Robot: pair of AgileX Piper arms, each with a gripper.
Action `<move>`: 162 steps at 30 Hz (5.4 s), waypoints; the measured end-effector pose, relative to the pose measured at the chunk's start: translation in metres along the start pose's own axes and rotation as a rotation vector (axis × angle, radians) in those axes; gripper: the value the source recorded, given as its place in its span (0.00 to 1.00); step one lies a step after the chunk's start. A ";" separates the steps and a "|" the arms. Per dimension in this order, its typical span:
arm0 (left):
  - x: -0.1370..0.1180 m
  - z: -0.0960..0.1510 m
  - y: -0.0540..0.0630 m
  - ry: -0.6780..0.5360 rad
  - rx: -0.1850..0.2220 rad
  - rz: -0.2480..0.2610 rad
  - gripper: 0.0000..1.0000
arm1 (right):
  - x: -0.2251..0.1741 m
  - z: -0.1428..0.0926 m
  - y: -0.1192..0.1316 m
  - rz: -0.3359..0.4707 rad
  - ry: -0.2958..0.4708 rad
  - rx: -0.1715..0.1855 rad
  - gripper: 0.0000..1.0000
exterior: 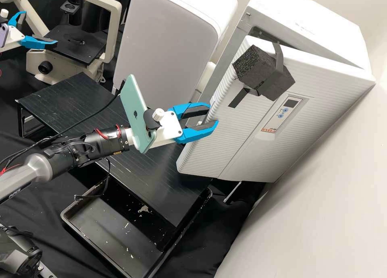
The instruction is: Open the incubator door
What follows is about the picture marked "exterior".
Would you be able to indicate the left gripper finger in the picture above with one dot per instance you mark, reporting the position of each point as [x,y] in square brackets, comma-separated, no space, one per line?
[36,42]
[15,18]

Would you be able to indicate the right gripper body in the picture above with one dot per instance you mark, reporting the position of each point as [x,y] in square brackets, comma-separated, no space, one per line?
[172,127]

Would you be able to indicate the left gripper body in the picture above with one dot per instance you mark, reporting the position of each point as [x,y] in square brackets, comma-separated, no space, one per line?
[13,37]

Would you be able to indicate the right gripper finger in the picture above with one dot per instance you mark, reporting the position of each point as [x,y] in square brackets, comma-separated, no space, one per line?
[193,110]
[196,133]

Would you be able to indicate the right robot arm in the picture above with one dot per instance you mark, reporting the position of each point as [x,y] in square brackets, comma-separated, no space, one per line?
[30,169]

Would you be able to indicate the white incubator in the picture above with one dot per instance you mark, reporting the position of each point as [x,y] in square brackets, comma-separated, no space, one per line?
[302,6]

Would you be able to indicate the cream microscope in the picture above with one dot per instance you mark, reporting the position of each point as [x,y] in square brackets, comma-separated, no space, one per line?
[36,57]

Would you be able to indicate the black platform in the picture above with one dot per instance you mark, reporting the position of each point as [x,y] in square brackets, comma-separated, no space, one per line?
[75,105]

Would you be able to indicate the black tray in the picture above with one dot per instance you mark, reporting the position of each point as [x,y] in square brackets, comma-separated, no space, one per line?
[102,238]

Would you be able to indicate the left wrist camera phone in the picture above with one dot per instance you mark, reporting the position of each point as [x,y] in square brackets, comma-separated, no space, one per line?
[1,33]

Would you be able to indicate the wrist camera phone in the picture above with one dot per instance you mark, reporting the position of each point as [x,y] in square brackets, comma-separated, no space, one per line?
[1,33]
[136,108]

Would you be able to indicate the right wrist camera phone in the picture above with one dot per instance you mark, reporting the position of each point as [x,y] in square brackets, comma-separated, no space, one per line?
[136,108]

